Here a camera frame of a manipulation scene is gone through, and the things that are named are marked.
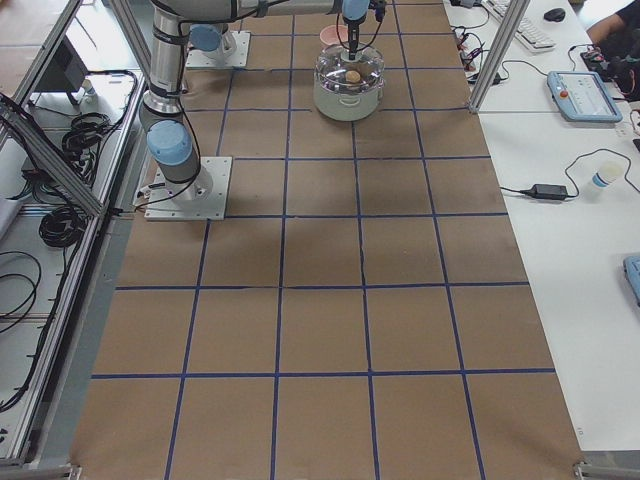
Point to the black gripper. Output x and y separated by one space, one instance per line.
352 31

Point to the brown egg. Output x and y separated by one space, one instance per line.
352 77

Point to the glass pot lid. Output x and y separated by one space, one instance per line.
333 63

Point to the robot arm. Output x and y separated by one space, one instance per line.
170 136
215 41

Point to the light green steel pot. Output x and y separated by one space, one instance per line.
346 107

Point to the pink bowl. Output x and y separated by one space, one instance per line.
334 35

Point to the white keyboard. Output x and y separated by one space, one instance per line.
527 33

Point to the black computer mouse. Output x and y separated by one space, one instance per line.
555 15

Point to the teach pendant tablet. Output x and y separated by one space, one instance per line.
582 97

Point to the black power adapter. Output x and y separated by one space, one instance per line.
546 192

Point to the person at desk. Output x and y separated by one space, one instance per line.
617 39

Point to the paper cup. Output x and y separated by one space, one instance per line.
606 174

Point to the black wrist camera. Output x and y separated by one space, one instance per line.
379 8

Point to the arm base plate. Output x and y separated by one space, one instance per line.
196 60
205 199

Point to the aluminium frame post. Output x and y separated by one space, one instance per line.
502 39

